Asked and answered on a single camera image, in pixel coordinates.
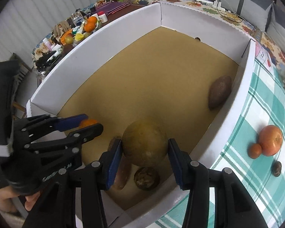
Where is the white cardboard box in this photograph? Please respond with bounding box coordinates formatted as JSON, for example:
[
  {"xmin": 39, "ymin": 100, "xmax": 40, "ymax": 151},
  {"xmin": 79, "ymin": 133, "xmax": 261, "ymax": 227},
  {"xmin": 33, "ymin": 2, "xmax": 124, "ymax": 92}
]
[{"xmin": 25, "ymin": 2, "xmax": 257, "ymax": 228}]

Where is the brown-green round fruit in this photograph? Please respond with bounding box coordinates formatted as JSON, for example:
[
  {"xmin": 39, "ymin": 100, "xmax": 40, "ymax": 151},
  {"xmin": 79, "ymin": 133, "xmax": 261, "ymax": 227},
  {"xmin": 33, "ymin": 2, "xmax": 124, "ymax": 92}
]
[{"xmin": 122, "ymin": 120, "xmax": 168, "ymax": 167}]

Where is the dark brown chestnut fruit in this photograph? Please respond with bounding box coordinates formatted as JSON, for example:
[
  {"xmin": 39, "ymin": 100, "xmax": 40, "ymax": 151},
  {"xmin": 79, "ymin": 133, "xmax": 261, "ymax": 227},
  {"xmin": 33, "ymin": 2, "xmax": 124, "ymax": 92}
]
[{"xmin": 134, "ymin": 167, "xmax": 160, "ymax": 191}]

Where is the sweet potato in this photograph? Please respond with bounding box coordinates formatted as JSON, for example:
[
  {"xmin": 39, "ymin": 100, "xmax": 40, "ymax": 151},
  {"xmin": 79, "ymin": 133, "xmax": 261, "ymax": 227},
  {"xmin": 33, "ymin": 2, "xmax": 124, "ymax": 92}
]
[
  {"xmin": 208, "ymin": 76, "xmax": 232, "ymax": 110},
  {"xmin": 107, "ymin": 136, "xmax": 134, "ymax": 191}
]

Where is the dark passion fruit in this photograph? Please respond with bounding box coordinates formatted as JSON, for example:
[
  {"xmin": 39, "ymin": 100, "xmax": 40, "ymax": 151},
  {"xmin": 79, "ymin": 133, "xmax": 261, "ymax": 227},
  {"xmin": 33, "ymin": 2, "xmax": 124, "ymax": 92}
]
[{"xmin": 272, "ymin": 161, "xmax": 282, "ymax": 177}]

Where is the teal plaid tablecloth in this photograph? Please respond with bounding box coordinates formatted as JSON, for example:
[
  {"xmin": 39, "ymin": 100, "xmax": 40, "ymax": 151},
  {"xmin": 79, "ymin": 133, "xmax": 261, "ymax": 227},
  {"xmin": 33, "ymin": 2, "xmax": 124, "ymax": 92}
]
[{"xmin": 156, "ymin": 60, "xmax": 285, "ymax": 227}]

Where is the left hand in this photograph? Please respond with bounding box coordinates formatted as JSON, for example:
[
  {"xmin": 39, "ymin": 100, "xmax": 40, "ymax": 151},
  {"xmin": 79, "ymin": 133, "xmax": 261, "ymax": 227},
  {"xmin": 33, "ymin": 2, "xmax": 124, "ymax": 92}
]
[{"xmin": 0, "ymin": 186, "xmax": 41, "ymax": 213}]

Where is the cluttered side table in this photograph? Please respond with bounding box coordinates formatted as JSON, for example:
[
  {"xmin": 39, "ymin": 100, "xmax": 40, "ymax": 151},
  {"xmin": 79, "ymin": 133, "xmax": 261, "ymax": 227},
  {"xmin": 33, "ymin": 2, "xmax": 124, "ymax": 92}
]
[{"xmin": 32, "ymin": 1, "xmax": 142, "ymax": 79}]

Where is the red apple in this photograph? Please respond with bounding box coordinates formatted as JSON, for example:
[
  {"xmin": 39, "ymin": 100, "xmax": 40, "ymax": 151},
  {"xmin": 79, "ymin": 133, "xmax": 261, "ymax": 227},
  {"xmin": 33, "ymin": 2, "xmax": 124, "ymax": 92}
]
[{"xmin": 258, "ymin": 125, "xmax": 283, "ymax": 157}]

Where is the dark orange small mandarin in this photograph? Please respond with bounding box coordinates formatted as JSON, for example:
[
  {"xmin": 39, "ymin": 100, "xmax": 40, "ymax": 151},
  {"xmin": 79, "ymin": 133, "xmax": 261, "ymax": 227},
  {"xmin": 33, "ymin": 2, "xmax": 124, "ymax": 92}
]
[{"xmin": 248, "ymin": 143, "xmax": 262, "ymax": 159}]

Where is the grey curtain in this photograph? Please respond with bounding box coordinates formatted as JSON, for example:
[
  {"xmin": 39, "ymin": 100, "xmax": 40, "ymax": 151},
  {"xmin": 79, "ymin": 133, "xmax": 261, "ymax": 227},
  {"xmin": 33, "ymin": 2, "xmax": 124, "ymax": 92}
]
[{"xmin": 0, "ymin": 0, "xmax": 99, "ymax": 66}]

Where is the floral sofa cover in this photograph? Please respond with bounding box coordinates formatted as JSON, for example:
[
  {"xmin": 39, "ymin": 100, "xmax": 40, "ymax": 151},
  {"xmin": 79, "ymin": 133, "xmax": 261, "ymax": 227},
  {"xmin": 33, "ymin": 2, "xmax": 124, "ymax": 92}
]
[{"xmin": 92, "ymin": 0, "xmax": 285, "ymax": 65}]

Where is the pink snack packet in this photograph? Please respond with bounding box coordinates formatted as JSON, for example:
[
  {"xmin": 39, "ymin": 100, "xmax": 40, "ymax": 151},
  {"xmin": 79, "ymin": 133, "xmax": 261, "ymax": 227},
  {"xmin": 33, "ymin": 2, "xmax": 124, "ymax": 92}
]
[{"xmin": 255, "ymin": 42, "xmax": 274, "ymax": 74}]

